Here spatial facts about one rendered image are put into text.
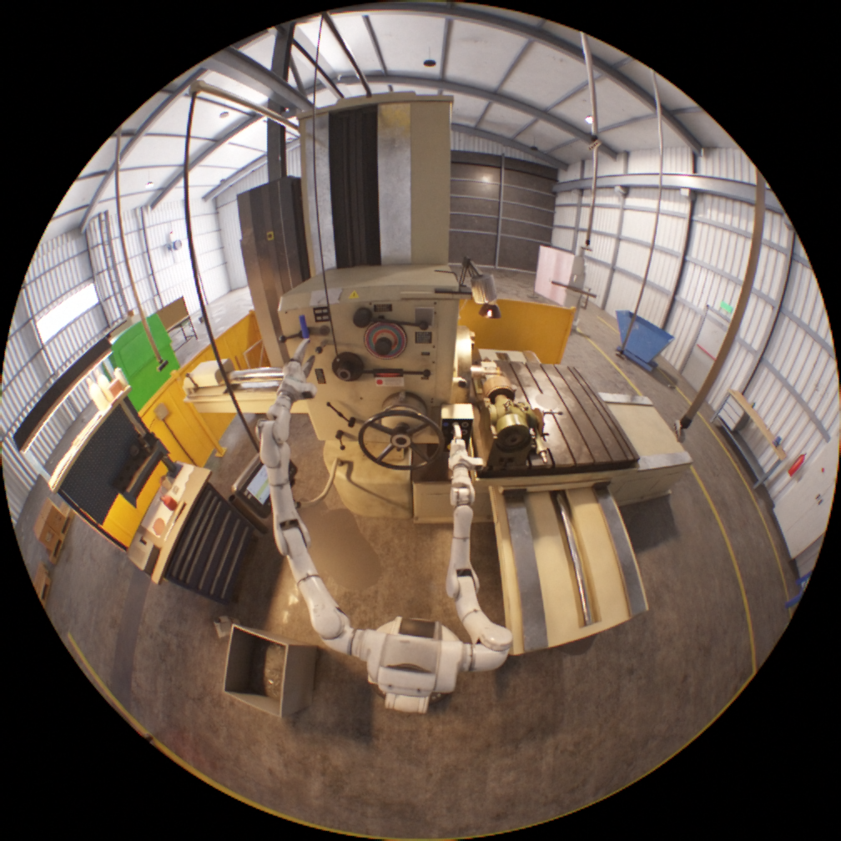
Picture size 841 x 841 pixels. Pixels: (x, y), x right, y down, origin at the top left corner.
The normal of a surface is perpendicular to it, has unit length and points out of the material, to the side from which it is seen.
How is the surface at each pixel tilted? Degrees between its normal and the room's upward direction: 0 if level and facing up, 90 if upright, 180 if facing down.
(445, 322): 90
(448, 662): 1
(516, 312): 90
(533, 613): 0
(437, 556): 0
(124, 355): 84
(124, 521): 90
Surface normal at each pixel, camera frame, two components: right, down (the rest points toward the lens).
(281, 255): -0.02, 0.68
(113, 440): 1.00, 0.05
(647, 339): -0.89, 0.31
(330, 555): 0.00, -0.73
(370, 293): -0.01, -0.04
